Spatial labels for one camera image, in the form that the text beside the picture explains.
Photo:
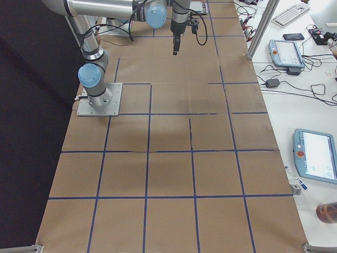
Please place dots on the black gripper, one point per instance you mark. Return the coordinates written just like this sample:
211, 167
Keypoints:
176, 29

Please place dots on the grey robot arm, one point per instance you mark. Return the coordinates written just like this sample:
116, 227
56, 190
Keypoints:
91, 75

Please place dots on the silver digital kitchen scale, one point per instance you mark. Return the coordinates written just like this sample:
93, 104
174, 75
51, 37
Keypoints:
199, 7

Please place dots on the black power adapter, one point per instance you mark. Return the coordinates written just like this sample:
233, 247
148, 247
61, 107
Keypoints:
272, 83

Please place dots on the far blue teach pendant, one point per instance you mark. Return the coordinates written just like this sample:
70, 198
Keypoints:
285, 54

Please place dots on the blue teach pendant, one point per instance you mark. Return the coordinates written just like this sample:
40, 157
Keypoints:
315, 155
285, 54

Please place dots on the white keyboard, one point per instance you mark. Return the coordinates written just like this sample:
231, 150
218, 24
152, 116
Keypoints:
290, 14

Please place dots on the black smartphone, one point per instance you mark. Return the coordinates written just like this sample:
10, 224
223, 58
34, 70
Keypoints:
293, 37

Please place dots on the near blue teach pendant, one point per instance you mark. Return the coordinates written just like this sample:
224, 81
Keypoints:
315, 155

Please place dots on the small grey box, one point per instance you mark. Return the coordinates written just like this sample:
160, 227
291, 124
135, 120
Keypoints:
296, 189

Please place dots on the brown glass bottle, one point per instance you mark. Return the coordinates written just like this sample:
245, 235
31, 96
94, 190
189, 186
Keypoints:
327, 212

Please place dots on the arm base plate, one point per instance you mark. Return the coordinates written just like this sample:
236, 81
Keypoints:
118, 30
110, 105

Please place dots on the aluminium frame upright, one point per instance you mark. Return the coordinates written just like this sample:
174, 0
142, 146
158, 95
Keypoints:
265, 19

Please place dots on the black device with cables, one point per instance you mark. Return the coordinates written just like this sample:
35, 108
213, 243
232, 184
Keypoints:
321, 38

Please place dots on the right corner metal bracket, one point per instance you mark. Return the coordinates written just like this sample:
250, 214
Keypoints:
318, 249

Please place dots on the corner metal bracket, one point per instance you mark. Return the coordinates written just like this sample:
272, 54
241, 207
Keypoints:
318, 249
26, 249

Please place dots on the left corner metal bracket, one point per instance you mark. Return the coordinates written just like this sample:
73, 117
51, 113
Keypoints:
26, 249

